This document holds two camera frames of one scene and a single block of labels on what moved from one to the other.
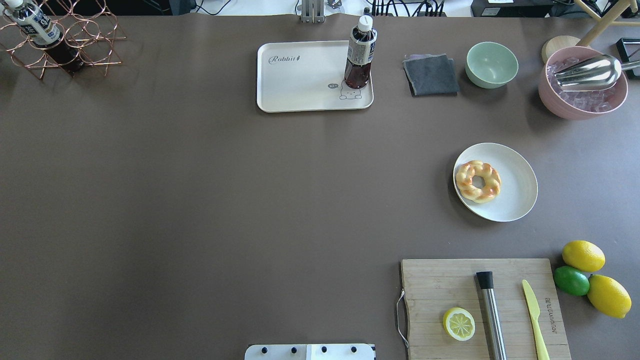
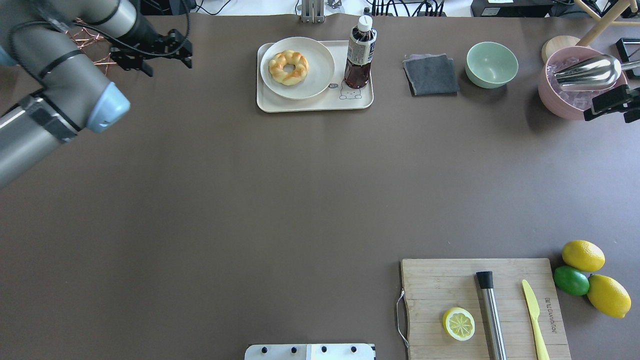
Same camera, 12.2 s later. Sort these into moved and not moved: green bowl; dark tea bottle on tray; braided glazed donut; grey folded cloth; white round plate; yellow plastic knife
Moved: white round plate; braided glazed donut
Not moved: dark tea bottle on tray; green bowl; grey folded cloth; yellow plastic knife
